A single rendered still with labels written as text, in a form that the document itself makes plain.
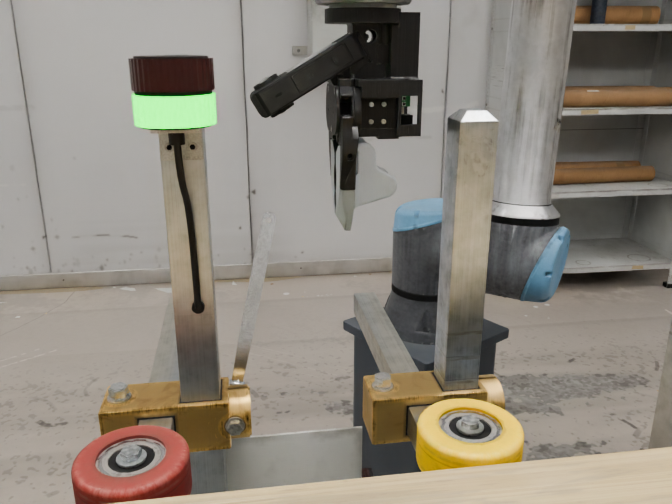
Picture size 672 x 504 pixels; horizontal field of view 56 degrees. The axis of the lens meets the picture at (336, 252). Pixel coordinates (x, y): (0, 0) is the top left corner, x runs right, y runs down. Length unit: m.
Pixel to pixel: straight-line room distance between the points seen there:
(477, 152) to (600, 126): 3.13
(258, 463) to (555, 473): 0.33
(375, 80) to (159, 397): 0.35
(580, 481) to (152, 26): 2.92
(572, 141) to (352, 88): 3.07
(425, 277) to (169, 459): 0.88
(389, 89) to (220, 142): 2.63
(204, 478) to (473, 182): 0.38
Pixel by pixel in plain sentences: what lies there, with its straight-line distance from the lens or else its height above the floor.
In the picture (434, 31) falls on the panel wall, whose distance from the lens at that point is 3.31.
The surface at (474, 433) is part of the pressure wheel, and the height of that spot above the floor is 0.91.
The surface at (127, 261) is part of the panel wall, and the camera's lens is 3.40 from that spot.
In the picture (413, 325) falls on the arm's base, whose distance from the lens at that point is 1.31.
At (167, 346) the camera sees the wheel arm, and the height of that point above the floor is 0.86.
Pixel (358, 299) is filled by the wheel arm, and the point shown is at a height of 0.85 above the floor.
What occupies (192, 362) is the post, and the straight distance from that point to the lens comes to 0.60.
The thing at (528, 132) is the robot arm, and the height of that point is 1.03.
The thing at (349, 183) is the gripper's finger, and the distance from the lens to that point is 0.61.
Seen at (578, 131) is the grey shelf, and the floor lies 0.73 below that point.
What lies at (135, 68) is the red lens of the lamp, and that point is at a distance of 0.48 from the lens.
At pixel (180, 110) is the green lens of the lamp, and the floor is 1.14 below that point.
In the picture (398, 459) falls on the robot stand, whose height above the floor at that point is 0.34.
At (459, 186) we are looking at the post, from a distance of 0.57.
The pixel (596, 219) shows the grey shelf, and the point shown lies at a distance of 3.81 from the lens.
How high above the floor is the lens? 1.19
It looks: 18 degrees down
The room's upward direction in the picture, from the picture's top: straight up
